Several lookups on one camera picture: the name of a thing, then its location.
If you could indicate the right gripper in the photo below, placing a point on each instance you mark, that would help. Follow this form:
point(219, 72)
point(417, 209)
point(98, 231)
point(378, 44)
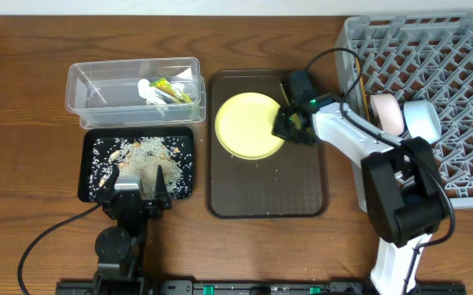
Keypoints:
point(284, 126)

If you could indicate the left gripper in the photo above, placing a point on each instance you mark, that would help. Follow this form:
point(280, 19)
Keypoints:
point(150, 206)

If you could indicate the rice and food scraps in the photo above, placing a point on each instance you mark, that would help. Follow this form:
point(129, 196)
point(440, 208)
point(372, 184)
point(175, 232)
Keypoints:
point(141, 157)

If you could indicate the yellow plate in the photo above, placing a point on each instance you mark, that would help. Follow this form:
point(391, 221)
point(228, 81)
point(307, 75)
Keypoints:
point(244, 124)

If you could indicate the pink white bowl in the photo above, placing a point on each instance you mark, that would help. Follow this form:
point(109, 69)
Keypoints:
point(387, 113)

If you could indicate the white tissue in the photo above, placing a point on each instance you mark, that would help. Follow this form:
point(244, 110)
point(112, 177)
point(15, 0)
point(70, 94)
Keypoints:
point(152, 95)

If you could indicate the green snack wrapper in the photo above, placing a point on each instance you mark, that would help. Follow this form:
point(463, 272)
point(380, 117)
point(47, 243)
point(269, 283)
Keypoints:
point(176, 95)

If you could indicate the light blue bowl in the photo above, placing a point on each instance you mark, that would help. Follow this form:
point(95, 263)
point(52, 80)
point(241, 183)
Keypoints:
point(422, 120)

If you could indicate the wooden chopstick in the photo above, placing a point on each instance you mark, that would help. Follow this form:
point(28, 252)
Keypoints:
point(365, 102)

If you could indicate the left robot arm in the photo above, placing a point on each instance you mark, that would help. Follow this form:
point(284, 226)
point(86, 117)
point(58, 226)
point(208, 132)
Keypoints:
point(120, 248)

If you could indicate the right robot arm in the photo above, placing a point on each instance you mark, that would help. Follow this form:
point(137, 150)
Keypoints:
point(403, 194)

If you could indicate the black waste tray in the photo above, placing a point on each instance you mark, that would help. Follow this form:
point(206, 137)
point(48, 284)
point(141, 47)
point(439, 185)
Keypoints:
point(137, 132)

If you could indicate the grey dishwasher rack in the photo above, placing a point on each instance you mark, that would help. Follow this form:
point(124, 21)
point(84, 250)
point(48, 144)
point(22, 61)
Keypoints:
point(419, 58)

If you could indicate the dark brown serving tray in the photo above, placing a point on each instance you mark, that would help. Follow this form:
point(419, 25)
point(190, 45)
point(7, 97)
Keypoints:
point(290, 183)

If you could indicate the clear plastic bin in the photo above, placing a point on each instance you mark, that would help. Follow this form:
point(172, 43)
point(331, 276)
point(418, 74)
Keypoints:
point(105, 93)

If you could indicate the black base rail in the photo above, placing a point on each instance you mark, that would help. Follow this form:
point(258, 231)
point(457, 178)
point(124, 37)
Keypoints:
point(185, 287)

